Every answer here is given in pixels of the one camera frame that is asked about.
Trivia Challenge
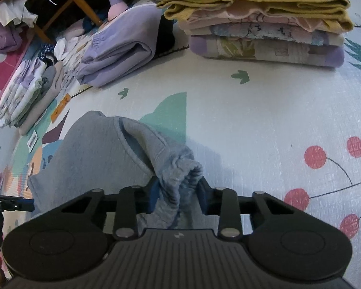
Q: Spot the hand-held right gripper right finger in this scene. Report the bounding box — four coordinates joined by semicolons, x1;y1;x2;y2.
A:
198;176;279;239

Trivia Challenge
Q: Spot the folded yellow garment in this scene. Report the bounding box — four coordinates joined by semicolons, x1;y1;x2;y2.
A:
156;0;355;34

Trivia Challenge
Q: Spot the folded lavender patterned garment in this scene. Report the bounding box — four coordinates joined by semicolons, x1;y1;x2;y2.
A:
188;34;346;67

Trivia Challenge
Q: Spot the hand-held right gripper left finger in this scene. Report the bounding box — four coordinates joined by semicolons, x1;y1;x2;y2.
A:
60;176;161;239

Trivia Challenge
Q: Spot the white cloth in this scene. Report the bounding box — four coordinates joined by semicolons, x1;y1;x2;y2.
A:
0;0;39;28

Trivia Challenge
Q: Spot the printed play mat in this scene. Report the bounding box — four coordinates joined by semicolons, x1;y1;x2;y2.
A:
0;0;361;247

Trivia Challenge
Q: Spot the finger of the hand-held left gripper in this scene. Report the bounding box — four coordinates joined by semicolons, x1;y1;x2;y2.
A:
0;195;35;212

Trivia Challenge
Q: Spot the folded lavender sweatshirt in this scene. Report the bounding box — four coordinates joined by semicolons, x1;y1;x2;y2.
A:
77;5;167;88

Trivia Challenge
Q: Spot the folded pink garment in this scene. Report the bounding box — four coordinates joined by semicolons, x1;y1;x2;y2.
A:
179;4;345;33

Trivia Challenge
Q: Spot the dark blue dotted garment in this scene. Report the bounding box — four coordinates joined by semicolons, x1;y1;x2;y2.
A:
38;44;56;66

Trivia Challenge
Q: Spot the purple cloth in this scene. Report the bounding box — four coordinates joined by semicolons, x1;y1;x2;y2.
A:
0;20;23;54

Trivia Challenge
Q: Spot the pink plastic toy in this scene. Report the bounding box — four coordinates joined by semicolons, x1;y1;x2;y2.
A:
104;0;129;21

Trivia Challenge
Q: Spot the folded blue floral garment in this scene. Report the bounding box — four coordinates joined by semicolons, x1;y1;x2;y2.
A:
210;22;346;47

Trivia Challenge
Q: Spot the pile of small folded clothes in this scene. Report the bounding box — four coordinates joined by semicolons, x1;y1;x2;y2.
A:
0;57;64;136

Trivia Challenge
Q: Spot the white sock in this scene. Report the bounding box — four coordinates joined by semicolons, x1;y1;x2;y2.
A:
53;38;79;61

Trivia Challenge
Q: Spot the grey sweatshirt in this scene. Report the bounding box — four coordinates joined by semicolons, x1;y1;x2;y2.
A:
27;110;204;230

